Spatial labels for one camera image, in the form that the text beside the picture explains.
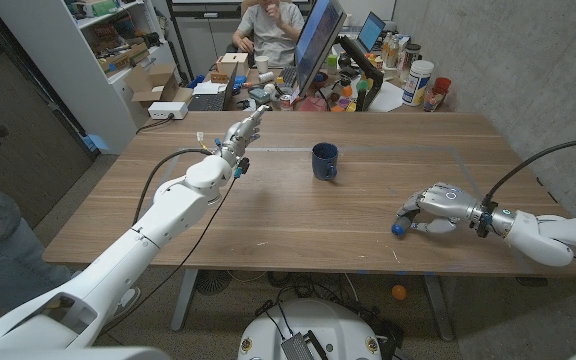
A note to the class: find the green box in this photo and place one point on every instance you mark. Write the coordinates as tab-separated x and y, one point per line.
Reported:
100	7

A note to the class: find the grey table leg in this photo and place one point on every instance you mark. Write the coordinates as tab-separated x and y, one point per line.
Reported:
184	300
439	310

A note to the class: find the white shelf unit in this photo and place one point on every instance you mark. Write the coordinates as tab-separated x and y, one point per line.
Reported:
68	50

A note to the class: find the grey power adapter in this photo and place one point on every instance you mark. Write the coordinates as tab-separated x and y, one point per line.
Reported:
297	348

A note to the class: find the pink flat item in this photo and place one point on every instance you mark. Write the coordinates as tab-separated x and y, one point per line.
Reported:
313	105

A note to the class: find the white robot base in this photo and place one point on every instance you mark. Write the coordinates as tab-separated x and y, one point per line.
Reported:
328	325

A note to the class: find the clear plastic bottle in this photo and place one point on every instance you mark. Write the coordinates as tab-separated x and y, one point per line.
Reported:
394	50

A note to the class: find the orange ball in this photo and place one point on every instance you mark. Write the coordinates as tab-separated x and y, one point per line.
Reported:
399	292

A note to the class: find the white paper sheet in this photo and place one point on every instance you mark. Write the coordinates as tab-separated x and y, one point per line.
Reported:
388	96

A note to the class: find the round black floor fan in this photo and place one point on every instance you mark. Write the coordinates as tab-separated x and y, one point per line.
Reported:
213	281

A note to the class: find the white plastic canister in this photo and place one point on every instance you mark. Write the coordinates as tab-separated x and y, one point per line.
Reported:
417	82

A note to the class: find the black monitor stand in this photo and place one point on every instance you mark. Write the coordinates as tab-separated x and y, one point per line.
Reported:
368	70

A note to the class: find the black open laptop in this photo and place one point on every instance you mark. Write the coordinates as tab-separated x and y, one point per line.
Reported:
208	101

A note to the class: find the dark lidded jar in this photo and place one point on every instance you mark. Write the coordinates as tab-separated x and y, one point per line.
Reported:
411	57

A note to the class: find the white roll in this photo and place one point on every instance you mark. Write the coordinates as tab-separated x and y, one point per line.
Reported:
266	77

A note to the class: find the clear plastic cup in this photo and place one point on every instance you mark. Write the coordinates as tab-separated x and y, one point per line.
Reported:
433	100

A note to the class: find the open cardboard box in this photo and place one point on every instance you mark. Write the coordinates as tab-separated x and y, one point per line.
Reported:
158	85

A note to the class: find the soda can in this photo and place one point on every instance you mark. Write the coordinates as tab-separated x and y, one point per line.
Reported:
286	102

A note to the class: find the small orange cup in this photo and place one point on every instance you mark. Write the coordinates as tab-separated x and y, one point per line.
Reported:
347	92

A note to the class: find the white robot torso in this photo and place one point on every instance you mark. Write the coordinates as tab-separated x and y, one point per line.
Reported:
68	355

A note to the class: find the dark blue mug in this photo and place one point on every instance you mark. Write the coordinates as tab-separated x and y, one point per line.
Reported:
324	162

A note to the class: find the person in white t-shirt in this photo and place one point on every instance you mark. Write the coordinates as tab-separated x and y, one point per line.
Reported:
268	35

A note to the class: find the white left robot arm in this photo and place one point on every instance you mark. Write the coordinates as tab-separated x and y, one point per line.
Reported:
168	220

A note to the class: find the blue plastic piece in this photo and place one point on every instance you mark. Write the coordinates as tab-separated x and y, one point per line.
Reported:
95	143

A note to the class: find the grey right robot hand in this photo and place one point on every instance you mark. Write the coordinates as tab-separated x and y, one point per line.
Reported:
448	202

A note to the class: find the white power box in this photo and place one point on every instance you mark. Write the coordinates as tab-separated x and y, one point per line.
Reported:
168	110

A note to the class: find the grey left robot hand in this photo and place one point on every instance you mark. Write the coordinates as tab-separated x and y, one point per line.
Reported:
240	137

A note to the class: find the large computer monitor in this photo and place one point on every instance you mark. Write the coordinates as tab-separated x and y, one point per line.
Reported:
318	40

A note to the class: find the grey metal cabinet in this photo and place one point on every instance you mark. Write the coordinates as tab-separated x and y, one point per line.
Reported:
203	45

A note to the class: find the flat cardboard box on shelf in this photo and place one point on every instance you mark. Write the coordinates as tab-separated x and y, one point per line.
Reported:
125	57

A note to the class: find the grey tape outline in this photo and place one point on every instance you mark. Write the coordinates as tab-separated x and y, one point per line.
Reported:
278	149

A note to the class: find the small laptop blue screen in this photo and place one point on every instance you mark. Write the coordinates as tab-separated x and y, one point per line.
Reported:
370	31

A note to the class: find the white paper cup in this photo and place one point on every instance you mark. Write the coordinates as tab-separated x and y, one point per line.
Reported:
262	65

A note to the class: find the grey teal device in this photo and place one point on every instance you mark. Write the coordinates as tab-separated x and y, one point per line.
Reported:
259	95

